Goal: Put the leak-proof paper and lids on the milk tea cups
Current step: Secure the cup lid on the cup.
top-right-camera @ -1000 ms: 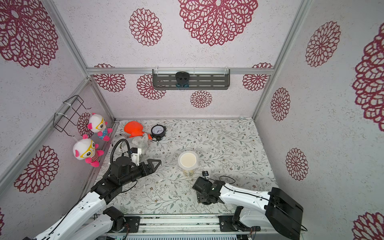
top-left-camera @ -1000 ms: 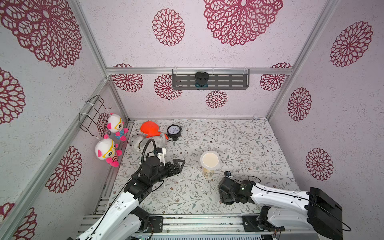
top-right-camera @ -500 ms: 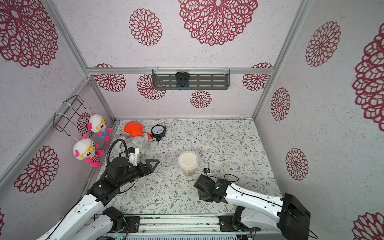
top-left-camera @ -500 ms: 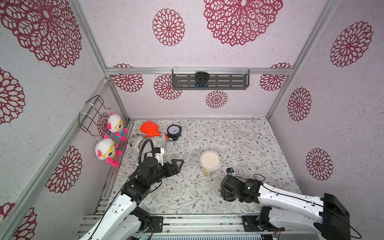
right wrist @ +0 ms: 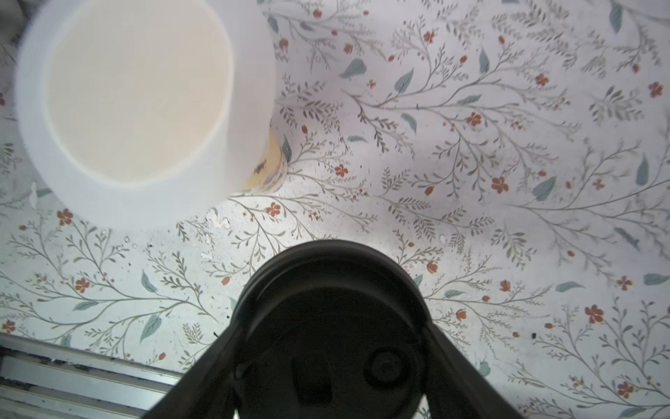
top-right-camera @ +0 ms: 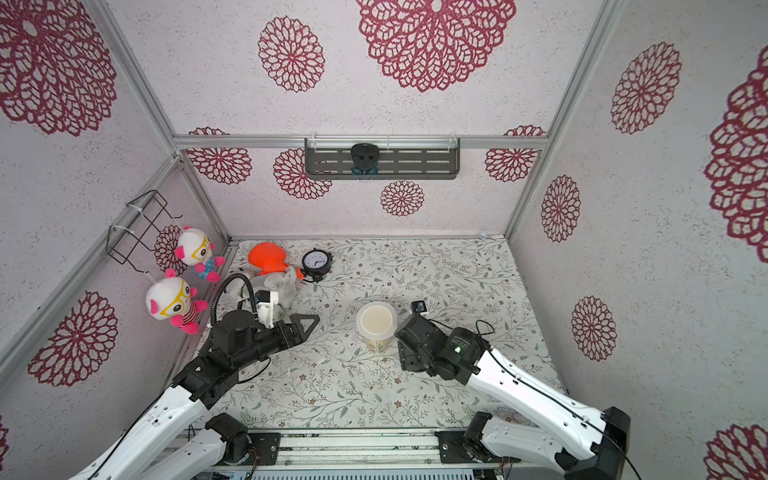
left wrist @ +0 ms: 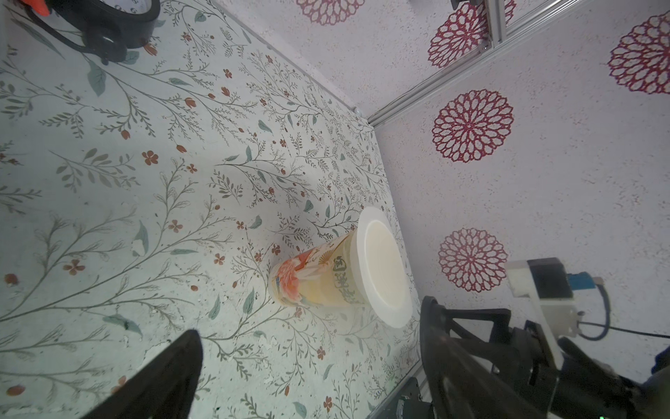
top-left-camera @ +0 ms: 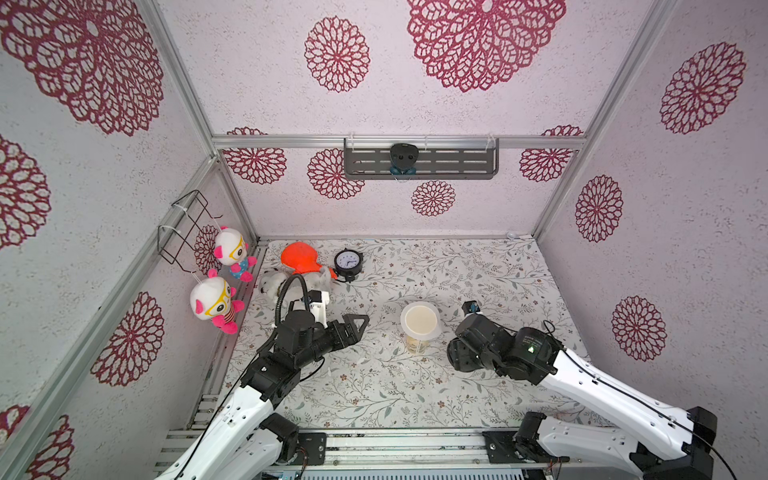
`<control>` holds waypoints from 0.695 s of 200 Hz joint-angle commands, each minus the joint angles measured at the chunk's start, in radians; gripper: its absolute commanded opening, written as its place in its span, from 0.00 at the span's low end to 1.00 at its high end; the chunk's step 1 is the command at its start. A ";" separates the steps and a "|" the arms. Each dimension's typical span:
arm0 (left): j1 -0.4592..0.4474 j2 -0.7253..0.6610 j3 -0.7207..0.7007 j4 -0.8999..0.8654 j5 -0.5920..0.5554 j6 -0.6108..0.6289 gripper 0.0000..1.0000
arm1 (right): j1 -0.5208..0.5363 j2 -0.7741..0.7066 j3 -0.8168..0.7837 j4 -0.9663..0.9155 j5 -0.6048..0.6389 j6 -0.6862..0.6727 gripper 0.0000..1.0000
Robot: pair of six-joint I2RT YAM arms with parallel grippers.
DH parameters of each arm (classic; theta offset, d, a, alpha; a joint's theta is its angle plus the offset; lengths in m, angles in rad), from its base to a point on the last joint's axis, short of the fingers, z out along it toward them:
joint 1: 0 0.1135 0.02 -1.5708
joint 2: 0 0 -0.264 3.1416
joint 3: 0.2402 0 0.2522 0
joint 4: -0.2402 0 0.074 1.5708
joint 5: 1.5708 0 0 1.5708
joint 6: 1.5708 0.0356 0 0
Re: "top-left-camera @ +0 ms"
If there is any floral paper milk tea cup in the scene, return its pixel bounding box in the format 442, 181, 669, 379
405, 333, 434, 355

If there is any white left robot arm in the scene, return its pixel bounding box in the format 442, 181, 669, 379
160, 310, 370, 479

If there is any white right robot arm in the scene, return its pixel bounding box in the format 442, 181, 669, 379
447, 301, 718, 479

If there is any white plush dog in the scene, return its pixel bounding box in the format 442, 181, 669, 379
260, 269, 332, 307

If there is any black alarm clock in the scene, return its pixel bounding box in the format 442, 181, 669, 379
333, 249, 363, 283

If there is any orange plastic toy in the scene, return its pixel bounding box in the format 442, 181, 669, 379
280, 242, 338, 280

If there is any plush doll striped dress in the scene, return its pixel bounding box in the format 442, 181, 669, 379
189, 269, 245, 335

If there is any plush doll blue dress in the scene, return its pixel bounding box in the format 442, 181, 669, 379
213, 226, 257, 282

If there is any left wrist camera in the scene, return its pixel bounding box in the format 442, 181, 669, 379
308, 290, 330, 327

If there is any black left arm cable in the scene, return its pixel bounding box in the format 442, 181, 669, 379
173, 273, 328, 480

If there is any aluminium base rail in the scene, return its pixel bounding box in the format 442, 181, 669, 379
152, 392, 565, 480

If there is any black wire basket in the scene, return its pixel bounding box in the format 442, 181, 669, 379
156, 190, 222, 275

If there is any grey wall shelf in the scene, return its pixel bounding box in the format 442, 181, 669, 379
342, 138, 499, 181

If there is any black camera on shelf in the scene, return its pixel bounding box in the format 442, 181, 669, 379
389, 143, 419, 176

